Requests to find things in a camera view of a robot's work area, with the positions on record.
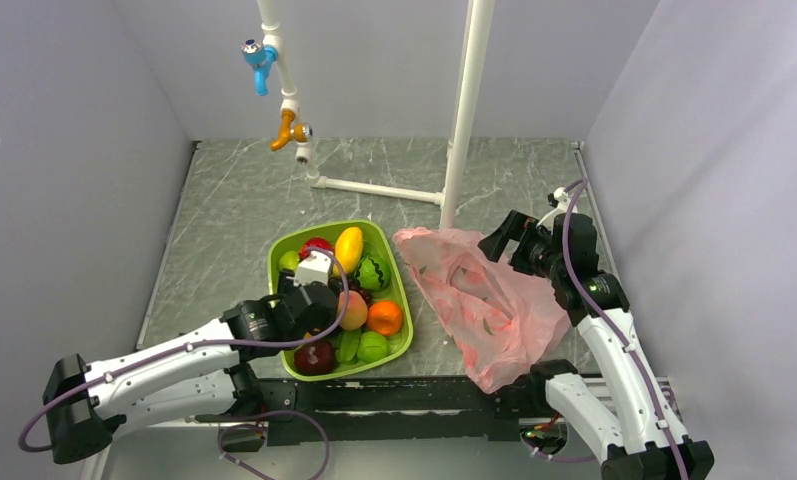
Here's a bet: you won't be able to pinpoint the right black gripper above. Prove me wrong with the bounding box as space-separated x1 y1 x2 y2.
478 209 566 281

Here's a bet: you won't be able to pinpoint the fake peach orange pink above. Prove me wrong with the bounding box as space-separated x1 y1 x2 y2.
337 291 368 330

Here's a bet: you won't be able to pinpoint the red fake fruit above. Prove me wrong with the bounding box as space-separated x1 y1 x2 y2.
298 236 334 260

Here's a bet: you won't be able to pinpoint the pink plastic bag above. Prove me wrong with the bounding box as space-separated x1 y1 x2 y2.
392 227 570 394

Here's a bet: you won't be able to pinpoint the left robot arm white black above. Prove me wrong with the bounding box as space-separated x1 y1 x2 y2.
37 282 350 464

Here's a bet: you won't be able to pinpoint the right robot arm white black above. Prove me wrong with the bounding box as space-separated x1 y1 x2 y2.
478 210 715 479

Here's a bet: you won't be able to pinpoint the dark red fake apple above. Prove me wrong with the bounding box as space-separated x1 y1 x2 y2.
293 340 338 376

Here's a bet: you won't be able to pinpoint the dark red fake grapes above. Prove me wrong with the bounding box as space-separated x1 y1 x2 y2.
328 277 373 307

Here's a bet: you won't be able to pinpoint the green fake starfruit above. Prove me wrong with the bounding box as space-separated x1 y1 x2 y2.
336 329 362 364

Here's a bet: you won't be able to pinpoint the small fake watermelon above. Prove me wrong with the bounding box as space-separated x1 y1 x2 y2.
355 255 392 292

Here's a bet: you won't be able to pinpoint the green fake lime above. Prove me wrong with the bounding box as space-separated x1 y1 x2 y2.
356 331 390 364

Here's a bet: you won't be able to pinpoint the yellow fake mango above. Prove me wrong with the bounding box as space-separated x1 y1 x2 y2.
334 226 364 275

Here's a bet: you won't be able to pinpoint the orange fake tangerine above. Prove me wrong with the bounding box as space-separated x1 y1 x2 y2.
365 300 405 336

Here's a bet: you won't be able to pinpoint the green plastic tray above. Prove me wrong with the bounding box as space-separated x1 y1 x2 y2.
267 219 414 382

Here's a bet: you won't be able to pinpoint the orange tap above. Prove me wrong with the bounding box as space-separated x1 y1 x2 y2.
269 109 313 152

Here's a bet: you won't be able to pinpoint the blue tap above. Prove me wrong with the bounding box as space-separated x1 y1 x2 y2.
241 39 278 96

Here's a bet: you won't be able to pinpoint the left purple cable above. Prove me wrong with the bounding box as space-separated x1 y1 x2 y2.
17 248 352 480

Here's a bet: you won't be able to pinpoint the purple cable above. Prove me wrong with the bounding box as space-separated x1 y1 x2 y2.
17 248 352 480
520 178 691 480

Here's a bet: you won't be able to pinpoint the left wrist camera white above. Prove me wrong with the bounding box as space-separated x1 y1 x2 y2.
293 249 333 286

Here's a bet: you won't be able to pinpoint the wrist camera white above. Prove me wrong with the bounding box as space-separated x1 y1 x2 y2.
293 249 333 286
539 187 571 231

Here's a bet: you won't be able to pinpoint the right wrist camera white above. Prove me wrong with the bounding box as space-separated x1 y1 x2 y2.
539 187 571 231

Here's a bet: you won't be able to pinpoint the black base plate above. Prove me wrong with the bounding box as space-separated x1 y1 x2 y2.
192 374 591 446

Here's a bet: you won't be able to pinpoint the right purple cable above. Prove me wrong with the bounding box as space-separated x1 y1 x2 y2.
520 178 691 480

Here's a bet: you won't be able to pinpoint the white pvc pipe frame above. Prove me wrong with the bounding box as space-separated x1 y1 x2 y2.
256 1 495 228

